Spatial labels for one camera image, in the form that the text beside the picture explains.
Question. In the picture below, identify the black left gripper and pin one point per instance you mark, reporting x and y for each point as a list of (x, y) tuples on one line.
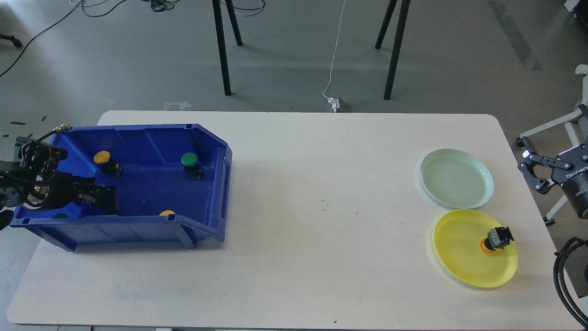
[(64, 188)]

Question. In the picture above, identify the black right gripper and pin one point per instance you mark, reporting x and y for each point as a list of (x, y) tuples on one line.
[(570, 172)]

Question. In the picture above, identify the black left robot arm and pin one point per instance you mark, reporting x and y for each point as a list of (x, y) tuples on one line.
[(32, 180)]

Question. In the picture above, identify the yellow push button back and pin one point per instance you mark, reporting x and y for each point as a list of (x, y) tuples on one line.
[(107, 164)]

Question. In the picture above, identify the light green plate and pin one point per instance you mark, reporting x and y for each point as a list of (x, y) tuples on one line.
[(456, 179)]

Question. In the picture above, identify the green push button right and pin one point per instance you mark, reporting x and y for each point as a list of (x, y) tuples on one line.
[(191, 167)]

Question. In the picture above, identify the yellow plate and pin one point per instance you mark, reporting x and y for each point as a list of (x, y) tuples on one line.
[(456, 239)]

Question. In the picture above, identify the blue plastic bin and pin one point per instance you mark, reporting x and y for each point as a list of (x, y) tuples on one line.
[(153, 180)]

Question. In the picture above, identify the black tripod right legs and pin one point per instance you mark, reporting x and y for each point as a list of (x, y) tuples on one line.
[(398, 39)]

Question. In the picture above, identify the black tripod legs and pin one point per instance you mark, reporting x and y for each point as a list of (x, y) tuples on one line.
[(221, 40), (398, 39)]

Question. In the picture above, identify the white power adapter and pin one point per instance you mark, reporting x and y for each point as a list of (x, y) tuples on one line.
[(338, 105)]

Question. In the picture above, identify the black tripod left legs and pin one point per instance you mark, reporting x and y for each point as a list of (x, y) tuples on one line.
[(221, 40)]

